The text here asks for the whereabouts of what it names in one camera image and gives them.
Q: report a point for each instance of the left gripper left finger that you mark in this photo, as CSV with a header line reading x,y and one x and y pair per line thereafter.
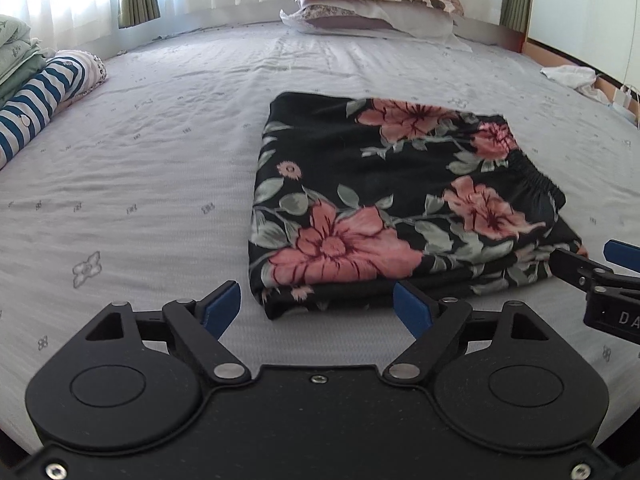
x,y
195,328

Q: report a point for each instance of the white lavender pillow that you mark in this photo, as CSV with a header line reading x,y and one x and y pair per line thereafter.
x,y
375,19

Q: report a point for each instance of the black floral pants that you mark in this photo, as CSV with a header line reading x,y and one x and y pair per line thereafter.
x,y
354,195

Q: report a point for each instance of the wooden bed frame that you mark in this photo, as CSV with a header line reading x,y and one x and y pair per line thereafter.
x,y
518,42

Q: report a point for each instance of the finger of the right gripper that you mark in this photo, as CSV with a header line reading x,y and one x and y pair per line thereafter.
x,y
579,271
622,254

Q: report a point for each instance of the white bed sheet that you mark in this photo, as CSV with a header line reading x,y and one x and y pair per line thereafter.
x,y
141,191

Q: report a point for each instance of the folded green blanket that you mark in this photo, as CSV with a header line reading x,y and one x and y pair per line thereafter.
x,y
21,56

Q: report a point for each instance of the white charger with cable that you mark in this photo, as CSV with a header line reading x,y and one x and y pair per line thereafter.
x,y
625,103

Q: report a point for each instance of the white crumpled cloth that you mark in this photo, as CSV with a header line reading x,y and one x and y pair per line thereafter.
x,y
582,79

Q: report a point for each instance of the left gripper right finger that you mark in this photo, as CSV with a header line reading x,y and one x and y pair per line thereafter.
x,y
437,328

